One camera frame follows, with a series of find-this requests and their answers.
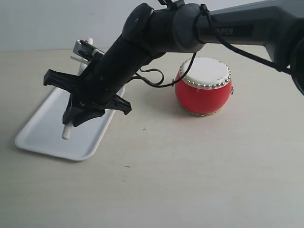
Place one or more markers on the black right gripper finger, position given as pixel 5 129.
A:
pixel 72 112
pixel 86 115

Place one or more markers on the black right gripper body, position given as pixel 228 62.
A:
pixel 99 84

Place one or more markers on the wooden drumstick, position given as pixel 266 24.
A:
pixel 83 64

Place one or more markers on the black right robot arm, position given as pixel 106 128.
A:
pixel 270 32

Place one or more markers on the small red drum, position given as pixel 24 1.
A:
pixel 205 88

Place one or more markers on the white rectangular plastic tray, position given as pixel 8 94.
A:
pixel 43 132

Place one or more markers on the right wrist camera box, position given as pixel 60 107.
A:
pixel 86 50

